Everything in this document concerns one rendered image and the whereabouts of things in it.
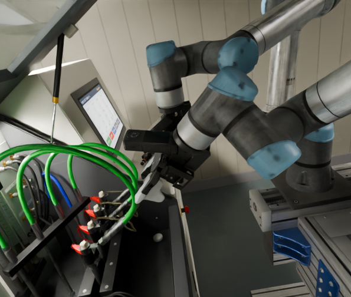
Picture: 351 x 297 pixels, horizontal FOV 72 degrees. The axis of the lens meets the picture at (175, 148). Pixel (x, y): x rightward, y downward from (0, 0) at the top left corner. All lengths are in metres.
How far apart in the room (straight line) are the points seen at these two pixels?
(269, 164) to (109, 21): 2.04
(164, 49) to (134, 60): 1.68
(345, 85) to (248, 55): 0.20
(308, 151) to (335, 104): 0.42
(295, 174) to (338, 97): 0.50
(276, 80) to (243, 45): 0.39
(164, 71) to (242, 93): 0.25
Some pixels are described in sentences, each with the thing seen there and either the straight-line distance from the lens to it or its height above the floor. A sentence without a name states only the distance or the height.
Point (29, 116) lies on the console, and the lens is 1.01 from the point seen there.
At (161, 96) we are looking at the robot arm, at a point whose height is 1.45.
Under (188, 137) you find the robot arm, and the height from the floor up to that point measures 1.41.
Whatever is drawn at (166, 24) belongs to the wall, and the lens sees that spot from 2.26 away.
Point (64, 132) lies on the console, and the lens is 0.99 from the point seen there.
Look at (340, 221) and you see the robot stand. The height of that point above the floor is 0.95.
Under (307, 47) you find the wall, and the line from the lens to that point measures 2.59.
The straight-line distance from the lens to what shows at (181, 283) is 0.79.
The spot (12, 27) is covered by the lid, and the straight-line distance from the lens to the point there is 0.67.
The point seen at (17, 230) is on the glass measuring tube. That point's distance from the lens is 0.97.
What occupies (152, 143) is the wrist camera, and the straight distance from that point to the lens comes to 0.49.
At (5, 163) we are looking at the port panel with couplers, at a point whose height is 1.30.
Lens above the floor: 1.58
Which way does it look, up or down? 25 degrees down
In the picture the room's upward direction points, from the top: 11 degrees counter-clockwise
